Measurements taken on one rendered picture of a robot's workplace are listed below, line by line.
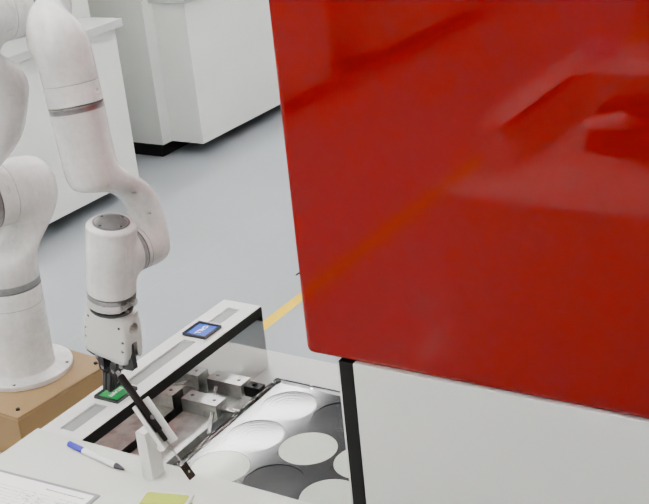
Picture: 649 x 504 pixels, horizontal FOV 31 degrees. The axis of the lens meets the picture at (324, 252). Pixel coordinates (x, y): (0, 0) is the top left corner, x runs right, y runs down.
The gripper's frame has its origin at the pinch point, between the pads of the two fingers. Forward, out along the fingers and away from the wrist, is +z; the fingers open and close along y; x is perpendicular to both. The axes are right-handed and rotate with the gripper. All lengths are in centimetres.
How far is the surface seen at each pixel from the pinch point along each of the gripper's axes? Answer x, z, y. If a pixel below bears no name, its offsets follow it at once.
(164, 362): -13.5, 3.4, -1.3
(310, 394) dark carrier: -21.7, 3.3, -28.6
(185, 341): -22.0, 3.7, 0.1
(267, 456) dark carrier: -1.2, 2.4, -32.7
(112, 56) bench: -293, 79, 246
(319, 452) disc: -5.7, 0.9, -40.0
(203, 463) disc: 4.8, 4.4, -23.9
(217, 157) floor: -356, 149, 225
